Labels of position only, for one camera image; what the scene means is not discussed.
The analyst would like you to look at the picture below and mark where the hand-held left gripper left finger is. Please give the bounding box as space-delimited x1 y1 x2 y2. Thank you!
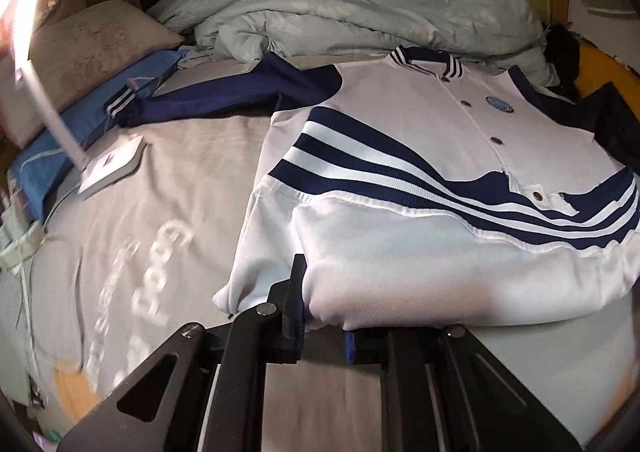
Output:
57 254 307 452

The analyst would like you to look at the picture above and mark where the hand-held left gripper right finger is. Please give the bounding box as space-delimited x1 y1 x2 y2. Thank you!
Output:
342 324 583 452

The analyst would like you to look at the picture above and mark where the white and navy striped jacket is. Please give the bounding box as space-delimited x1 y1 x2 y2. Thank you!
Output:
102 46 640 333

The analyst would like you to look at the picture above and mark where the grey printed bed sheet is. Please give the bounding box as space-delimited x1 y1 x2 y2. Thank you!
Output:
0 52 640 452

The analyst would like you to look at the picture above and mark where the white desk lamp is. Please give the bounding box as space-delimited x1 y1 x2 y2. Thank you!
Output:
0 0 148 200

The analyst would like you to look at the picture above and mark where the blue pillow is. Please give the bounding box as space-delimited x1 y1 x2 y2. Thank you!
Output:
10 47 191 223

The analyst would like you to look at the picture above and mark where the light grey duvet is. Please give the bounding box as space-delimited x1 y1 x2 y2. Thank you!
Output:
147 0 561 88

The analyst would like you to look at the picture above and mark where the black puffer jacket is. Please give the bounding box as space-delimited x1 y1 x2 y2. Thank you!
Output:
575 82 640 168

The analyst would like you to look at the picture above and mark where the beige pillow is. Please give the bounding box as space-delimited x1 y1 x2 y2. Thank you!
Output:
0 0 186 150

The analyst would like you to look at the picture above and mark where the black fuzzy hat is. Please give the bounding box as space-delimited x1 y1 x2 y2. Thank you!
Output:
542 24 581 88

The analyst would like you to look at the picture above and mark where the yellow cushion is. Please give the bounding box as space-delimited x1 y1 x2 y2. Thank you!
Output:
575 39 631 103

